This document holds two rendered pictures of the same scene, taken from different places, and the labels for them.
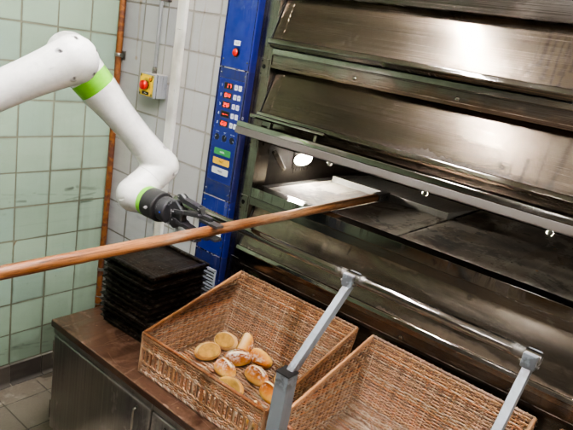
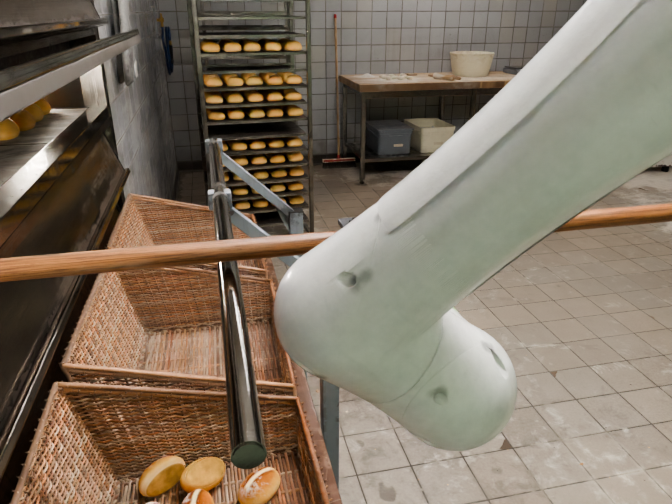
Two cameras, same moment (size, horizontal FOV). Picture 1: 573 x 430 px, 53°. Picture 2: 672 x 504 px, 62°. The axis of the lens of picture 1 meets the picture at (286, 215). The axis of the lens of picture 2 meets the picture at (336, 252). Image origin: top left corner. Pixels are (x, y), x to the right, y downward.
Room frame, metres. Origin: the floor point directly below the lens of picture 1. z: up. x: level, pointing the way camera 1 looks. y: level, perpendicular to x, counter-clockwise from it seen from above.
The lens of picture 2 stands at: (2.09, 0.67, 1.50)
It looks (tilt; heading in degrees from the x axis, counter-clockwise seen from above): 23 degrees down; 221
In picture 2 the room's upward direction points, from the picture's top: straight up
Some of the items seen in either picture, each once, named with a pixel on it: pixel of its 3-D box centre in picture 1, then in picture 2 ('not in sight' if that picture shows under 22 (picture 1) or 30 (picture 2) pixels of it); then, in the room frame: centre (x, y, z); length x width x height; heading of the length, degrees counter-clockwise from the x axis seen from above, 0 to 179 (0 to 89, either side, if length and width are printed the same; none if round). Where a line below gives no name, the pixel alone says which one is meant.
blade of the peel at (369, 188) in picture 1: (406, 192); not in sight; (2.47, -0.50, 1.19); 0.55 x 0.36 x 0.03; 54
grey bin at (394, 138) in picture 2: not in sight; (387, 136); (-2.38, -2.55, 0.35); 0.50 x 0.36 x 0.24; 54
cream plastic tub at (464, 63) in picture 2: not in sight; (471, 64); (-3.11, -2.11, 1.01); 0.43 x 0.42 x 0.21; 144
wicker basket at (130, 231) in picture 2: not in sight; (193, 247); (1.03, -0.92, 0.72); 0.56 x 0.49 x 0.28; 53
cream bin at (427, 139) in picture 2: not in sight; (428, 134); (-2.72, -2.30, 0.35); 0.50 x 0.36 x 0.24; 55
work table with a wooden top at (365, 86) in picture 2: not in sight; (455, 123); (-2.94, -2.13, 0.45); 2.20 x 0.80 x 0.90; 144
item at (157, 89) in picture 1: (153, 85); not in sight; (2.47, 0.66, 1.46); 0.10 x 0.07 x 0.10; 54
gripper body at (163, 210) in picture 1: (173, 212); not in sight; (1.60, 0.33, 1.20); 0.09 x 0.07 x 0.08; 54
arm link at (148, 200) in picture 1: (159, 205); not in sight; (1.65, 0.38, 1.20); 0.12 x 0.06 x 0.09; 144
